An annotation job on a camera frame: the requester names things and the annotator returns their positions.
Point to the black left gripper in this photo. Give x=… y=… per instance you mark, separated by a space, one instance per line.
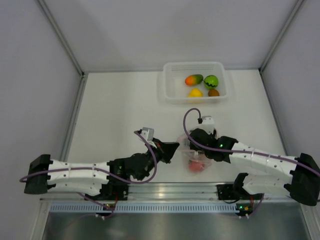
x=165 y=150

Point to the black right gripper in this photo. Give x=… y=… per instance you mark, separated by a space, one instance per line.
x=196 y=148

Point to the clear zip top bag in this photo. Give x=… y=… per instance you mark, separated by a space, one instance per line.
x=190 y=154

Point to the red fake strawberry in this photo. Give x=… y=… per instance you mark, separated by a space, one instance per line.
x=196 y=166

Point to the brown fake kiwi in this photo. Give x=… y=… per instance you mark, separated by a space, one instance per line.
x=213 y=93

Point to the yellow fake pepper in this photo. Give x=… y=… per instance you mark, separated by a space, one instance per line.
x=195 y=93

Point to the green fake apple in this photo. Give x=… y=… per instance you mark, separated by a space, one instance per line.
x=211 y=82

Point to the orange green fake mango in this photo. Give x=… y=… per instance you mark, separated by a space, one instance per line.
x=194 y=80

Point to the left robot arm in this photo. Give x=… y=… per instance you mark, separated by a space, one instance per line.
x=49 y=175

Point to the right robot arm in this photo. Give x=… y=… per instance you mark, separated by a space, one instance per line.
x=295 y=176

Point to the white plastic basket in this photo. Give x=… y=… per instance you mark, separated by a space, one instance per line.
x=176 y=91

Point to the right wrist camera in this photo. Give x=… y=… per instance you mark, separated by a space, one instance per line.
x=207 y=124

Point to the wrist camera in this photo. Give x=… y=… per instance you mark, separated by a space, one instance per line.
x=147 y=133
x=207 y=124

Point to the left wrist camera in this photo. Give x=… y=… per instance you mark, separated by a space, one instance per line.
x=147 y=133

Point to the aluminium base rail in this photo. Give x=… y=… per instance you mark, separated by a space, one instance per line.
x=166 y=191

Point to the aluminium frame rail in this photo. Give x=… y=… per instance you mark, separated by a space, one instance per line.
x=60 y=36

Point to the white slotted cable duct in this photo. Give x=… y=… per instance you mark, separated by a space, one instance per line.
x=125 y=207

